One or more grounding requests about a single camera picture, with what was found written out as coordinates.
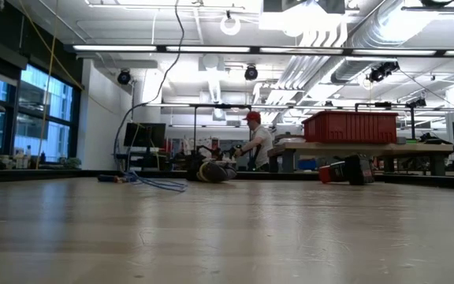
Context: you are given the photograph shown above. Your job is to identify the grey yellow work glove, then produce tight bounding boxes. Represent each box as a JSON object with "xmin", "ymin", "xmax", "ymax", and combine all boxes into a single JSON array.
[{"xmin": 196, "ymin": 159, "xmax": 238, "ymax": 184}]

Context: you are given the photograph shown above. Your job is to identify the person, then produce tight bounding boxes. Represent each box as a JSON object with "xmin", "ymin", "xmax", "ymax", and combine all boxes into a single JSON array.
[{"xmin": 233, "ymin": 110, "xmax": 275, "ymax": 173}]

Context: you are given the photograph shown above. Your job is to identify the blue box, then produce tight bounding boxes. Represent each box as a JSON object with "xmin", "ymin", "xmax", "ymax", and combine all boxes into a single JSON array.
[{"xmin": 296, "ymin": 158, "xmax": 318, "ymax": 171}]

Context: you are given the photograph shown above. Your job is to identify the black overhead light bar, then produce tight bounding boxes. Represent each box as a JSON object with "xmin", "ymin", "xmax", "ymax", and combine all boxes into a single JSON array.
[{"xmin": 64, "ymin": 43, "xmax": 454, "ymax": 58}]

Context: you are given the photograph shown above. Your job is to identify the red plastic bin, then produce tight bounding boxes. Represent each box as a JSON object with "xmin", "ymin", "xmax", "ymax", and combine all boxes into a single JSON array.
[{"xmin": 302, "ymin": 110, "xmax": 400, "ymax": 144}]

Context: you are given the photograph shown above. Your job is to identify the red black power tool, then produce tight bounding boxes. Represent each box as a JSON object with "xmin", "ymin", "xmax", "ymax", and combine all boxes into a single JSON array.
[{"xmin": 318, "ymin": 154, "xmax": 374, "ymax": 186}]

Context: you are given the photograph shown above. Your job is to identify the wooden workbench grey legs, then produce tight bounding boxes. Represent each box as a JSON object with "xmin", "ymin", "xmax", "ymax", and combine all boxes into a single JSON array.
[{"xmin": 268, "ymin": 138, "xmax": 454, "ymax": 177}]

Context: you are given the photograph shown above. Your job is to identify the green potted plant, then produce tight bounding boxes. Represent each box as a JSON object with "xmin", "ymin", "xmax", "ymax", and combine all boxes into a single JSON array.
[{"xmin": 61, "ymin": 156, "xmax": 83, "ymax": 170}]

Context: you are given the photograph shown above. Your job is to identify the black metal gantry frame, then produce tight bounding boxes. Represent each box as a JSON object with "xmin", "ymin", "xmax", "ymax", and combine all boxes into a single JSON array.
[{"xmin": 190, "ymin": 103, "xmax": 253, "ymax": 159}]

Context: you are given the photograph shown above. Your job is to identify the white ring lamp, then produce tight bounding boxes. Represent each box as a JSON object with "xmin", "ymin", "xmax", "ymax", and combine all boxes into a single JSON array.
[{"xmin": 220, "ymin": 11, "xmax": 242, "ymax": 37}]

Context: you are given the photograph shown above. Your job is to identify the blue red handled pliers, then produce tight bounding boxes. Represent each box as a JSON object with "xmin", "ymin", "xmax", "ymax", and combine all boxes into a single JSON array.
[{"xmin": 96, "ymin": 174, "xmax": 133, "ymax": 184}]

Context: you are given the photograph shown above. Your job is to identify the black ceiling camera cluster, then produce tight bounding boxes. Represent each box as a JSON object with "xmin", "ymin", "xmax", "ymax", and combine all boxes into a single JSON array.
[{"xmin": 367, "ymin": 61, "xmax": 401, "ymax": 84}]

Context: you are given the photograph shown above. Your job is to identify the yellow hanging cable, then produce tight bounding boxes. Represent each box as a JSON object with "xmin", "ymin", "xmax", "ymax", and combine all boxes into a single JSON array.
[{"xmin": 17, "ymin": 0, "xmax": 87, "ymax": 170}]

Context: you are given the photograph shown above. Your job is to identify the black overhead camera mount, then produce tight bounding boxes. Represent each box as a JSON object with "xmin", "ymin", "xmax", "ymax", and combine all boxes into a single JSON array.
[{"xmin": 400, "ymin": 0, "xmax": 454, "ymax": 21}]

